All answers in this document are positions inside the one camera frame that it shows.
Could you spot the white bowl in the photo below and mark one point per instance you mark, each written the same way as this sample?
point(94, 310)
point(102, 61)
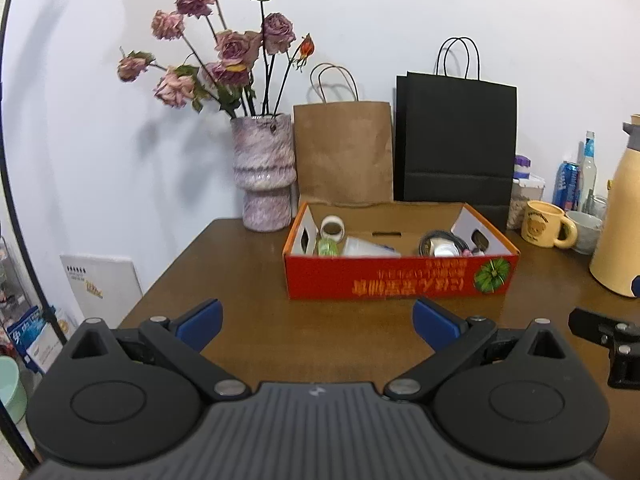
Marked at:
point(587, 232)

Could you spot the purple lidded jar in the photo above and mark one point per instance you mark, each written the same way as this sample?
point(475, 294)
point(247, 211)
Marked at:
point(521, 166)

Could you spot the mint green bucket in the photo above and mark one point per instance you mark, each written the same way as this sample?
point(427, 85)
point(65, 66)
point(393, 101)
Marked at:
point(12, 390)

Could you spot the yellow bear mug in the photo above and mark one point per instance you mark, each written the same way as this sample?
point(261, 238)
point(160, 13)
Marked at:
point(540, 225)

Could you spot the white booklet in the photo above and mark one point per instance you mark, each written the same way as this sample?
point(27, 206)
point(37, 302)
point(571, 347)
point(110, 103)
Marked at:
point(102, 285)

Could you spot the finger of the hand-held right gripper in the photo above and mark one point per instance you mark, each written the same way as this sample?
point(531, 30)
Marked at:
point(636, 286)
point(587, 324)

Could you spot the dried pink roses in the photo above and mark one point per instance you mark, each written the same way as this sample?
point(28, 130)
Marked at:
point(232, 50)

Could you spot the blue and white box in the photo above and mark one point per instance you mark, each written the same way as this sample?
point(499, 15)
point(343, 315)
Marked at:
point(35, 340)

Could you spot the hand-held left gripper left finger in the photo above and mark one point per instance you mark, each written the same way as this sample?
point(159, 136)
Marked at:
point(202, 322)

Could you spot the brown paper bag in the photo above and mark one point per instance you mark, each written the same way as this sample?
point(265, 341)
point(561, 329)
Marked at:
point(342, 155)

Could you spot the white ribbed cap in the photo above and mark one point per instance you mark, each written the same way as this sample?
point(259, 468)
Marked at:
point(444, 250)

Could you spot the black paper bag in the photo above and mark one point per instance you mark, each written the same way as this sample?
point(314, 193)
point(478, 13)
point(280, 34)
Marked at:
point(455, 140)

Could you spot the clear oat container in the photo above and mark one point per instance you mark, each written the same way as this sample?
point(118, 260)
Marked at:
point(522, 195)

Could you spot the red cardboard box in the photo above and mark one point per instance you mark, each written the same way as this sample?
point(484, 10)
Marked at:
point(400, 277)

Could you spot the large white pill bottle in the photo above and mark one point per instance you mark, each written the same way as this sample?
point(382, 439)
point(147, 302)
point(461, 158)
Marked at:
point(362, 247)

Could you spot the yellow thermos jug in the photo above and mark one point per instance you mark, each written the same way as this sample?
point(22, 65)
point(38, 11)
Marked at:
point(620, 220)

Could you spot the white tape roll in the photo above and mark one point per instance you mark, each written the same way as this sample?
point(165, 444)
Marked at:
point(324, 232)

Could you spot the black light stand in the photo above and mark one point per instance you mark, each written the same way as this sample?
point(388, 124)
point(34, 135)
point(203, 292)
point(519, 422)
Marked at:
point(20, 240)

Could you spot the blue drink can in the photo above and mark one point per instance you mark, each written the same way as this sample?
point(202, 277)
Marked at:
point(565, 185)

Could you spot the small clear glass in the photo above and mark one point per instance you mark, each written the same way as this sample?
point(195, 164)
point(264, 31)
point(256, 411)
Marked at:
point(599, 205)

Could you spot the clear glass bottle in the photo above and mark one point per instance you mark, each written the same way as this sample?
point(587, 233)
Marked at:
point(588, 170)

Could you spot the green spray bottle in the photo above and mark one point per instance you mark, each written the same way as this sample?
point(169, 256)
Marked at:
point(327, 247)

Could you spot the purple marbled vase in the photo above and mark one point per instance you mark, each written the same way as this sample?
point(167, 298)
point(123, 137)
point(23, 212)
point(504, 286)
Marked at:
point(262, 170)

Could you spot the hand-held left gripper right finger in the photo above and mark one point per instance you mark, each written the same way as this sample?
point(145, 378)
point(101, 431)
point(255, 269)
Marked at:
point(435, 325)

